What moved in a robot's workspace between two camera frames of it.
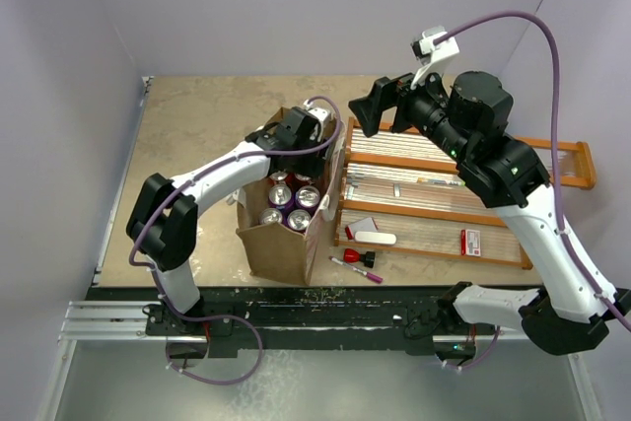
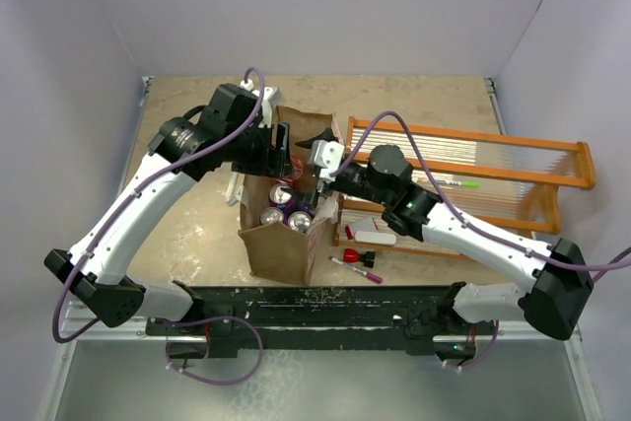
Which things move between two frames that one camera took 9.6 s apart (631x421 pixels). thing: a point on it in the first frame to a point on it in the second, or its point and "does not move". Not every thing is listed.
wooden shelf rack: x=400 y=194 does not move
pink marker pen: x=373 y=277 does not move
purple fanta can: x=270 y=215 does not move
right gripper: x=383 y=96 to x=310 y=199
